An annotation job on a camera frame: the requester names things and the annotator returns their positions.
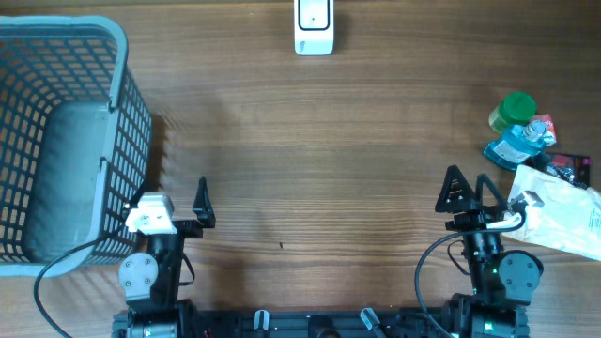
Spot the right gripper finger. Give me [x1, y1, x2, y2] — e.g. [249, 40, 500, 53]
[475, 174, 508, 213]
[435, 165, 476, 214]

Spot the blue mouthwash bottle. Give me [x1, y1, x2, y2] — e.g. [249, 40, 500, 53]
[483, 120, 547, 171]

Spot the green lid jar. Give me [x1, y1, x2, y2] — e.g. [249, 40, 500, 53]
[488, 92, 537, 134]

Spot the red tissue pack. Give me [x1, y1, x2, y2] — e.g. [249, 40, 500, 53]
[534, 114, 557, 146]

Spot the beige plastic pouch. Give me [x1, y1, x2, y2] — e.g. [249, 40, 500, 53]
[505, 165, 600, 260]

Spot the black red packaged item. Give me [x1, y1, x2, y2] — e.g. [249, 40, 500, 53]
[528, 152, 592, 189]

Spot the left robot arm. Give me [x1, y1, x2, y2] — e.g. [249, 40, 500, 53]
[112, 177, 216, 338]

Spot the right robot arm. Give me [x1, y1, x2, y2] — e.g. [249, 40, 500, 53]
[431, 165, 544, 337]

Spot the white barcode scanner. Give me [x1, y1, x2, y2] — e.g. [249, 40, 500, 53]
[293, 0, 334, 56]

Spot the grey plastic shopping basket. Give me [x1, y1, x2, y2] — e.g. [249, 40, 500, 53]
[1, 16, 152, 277]

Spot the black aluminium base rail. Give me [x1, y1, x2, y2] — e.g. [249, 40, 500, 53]
[111, 307, 532, 338]

